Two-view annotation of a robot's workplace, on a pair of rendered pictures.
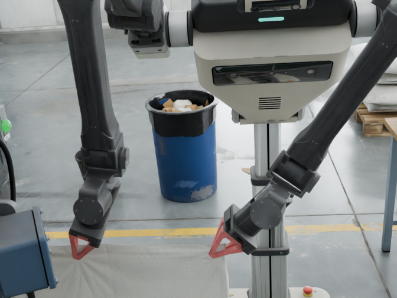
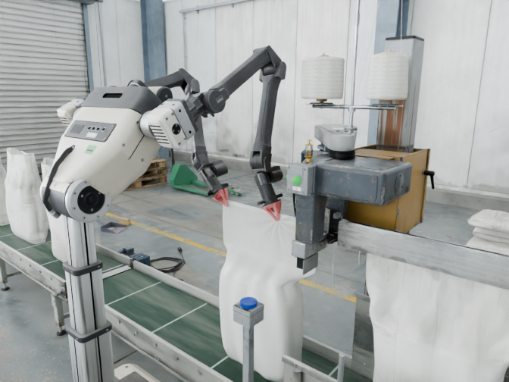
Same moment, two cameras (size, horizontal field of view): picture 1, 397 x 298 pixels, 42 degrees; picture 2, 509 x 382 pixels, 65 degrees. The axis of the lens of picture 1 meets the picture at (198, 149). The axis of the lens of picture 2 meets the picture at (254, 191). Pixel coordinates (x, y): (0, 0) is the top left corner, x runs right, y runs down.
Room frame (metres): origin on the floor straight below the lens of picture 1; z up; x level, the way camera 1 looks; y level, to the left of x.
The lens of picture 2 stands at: (2.24, 1.06, 1.54)
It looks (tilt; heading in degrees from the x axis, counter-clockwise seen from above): 13 degrees down; 214
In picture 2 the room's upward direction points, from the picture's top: straight up
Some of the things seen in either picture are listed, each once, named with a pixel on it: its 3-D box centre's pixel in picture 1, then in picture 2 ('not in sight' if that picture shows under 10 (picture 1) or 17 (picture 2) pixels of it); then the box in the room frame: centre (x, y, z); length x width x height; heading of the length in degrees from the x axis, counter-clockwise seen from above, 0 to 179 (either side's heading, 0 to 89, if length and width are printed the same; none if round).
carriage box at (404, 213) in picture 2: not in sight; (382, 188); (0.65, 0.60, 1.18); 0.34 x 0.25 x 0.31; 175
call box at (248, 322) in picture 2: not in sight; (248, 312); (1.22, 0.34, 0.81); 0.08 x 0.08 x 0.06; 85
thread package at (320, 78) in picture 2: not in sight; (322, 79); (0.75, 0.36, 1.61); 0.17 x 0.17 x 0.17
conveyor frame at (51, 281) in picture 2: not in sight; (31, 241); (0.70, -2.23, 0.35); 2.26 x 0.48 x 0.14; 85
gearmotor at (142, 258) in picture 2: not in sight; (130, 259); (0.47, -1.26, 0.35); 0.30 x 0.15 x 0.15; 85
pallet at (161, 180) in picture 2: not in sight; (124, 180); (-2.12, -4.67, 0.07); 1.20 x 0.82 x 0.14; 173
